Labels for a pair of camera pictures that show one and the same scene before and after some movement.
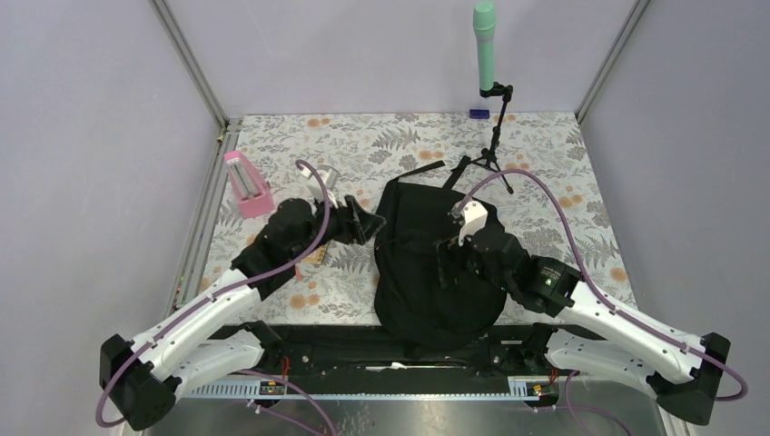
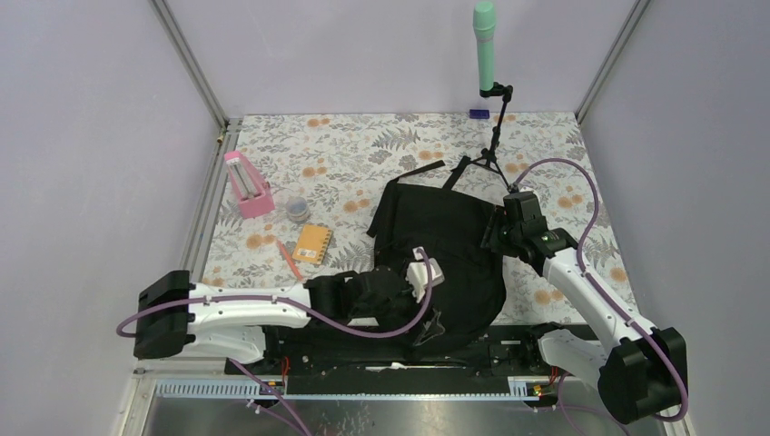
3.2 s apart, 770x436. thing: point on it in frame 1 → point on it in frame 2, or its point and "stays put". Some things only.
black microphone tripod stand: (488, 153) stays put
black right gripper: (449, 251) → (489, 235)
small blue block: (478, 113) stays put
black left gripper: (357, 225) → (412, 304)
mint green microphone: (484, 18) stays put
